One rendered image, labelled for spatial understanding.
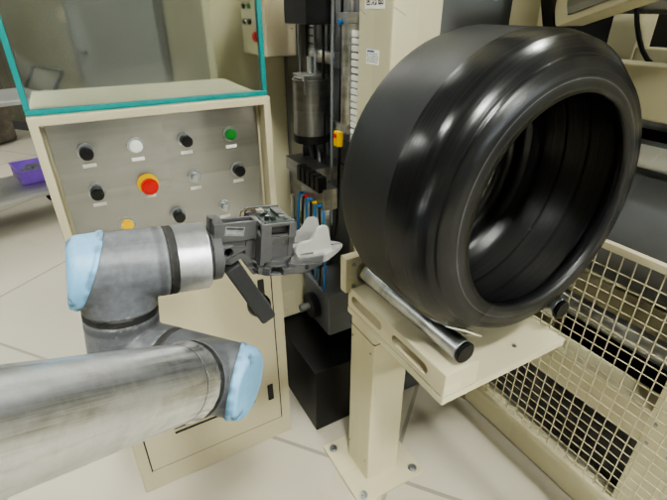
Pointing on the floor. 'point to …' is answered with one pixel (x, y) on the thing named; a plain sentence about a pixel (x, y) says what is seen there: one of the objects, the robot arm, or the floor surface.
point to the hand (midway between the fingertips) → (333, 250)
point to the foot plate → (362, 488)
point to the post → (383, 415)
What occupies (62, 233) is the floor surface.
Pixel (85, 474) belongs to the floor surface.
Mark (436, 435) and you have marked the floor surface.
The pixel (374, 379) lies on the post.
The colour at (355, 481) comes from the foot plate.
